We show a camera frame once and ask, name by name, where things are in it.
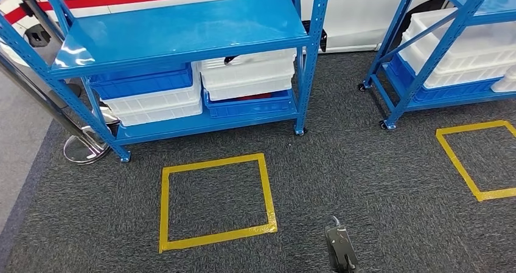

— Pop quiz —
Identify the white translucent plastic bin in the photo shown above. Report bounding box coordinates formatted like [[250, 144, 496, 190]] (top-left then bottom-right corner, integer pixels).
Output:
[[490, 66, 516, 94], [100, 63, 204, 127], [399, 7, 516, 89], [197, 48, 297, 102]]

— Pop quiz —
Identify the red item in bin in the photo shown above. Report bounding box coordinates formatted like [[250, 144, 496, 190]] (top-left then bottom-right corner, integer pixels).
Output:
[[235, 93, 273, 102]]

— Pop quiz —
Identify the blue metal shelf rack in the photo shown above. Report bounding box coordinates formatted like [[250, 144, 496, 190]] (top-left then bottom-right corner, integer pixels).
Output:
[[358, 0, 516, 131], [0, 0, 332, 163]]

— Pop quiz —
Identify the black ribbed object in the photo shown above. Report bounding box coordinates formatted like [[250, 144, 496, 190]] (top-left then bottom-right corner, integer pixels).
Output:
[[302, 20, 328, 54]]

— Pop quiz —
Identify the white car with red stripe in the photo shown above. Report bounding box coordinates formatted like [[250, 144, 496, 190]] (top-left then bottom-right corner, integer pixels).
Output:
[[0, 0, 448, 55]]

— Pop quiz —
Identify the yellow floor tape square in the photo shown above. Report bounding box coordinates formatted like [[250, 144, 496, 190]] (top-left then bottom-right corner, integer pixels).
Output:
[[158, 153, 279, 254], [435, 120, 516, 202]]

